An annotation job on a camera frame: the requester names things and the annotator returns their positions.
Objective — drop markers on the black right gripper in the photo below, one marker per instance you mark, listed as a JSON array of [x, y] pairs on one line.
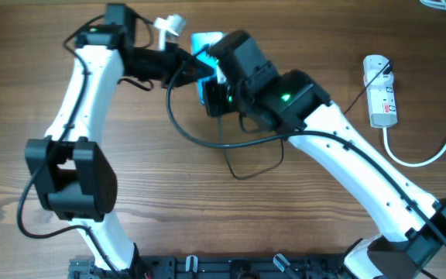
[[216, 107]]

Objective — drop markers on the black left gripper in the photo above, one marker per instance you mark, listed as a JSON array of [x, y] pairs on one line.
[[176, 55]]

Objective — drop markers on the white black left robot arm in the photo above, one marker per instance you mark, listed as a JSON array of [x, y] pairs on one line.
[[69, 171]]

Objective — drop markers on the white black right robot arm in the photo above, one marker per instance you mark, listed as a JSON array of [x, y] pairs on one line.
[[410, 220]]

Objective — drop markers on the white usb charger adapter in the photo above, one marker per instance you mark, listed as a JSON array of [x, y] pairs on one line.
[[378, 79]]

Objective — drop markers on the white power strip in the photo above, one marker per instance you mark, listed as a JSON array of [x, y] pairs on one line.
[[381, 101]]

